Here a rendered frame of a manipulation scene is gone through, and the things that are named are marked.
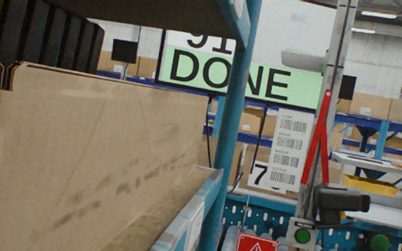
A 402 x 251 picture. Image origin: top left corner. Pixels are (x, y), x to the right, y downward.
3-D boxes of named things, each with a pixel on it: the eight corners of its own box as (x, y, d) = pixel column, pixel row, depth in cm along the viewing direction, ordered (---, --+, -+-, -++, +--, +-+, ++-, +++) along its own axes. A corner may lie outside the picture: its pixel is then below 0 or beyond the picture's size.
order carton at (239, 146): (145, 169, 161) (151, 131, 160) (163, 160, 190) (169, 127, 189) (233, 188, 154) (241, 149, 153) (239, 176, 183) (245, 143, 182)
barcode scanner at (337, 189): (368, 236, 83) (372, 190, 82) (314, 231, 85) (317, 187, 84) (361, 227, 89) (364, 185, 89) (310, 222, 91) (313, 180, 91)
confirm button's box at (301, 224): (285, 246, 89) (291, 219, 89) (285, 241, 92) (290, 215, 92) (314, 252, 88) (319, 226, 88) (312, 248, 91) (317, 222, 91)
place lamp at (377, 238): (368, 251, 138) (372, 233, 138) (367, 249, 140) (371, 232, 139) (387, 255, 137) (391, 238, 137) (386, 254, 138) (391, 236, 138)
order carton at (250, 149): (237, 189, 154) (244, 150, 153) (241, 176, 183) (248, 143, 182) (333, 210, 147) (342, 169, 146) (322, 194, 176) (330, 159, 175)
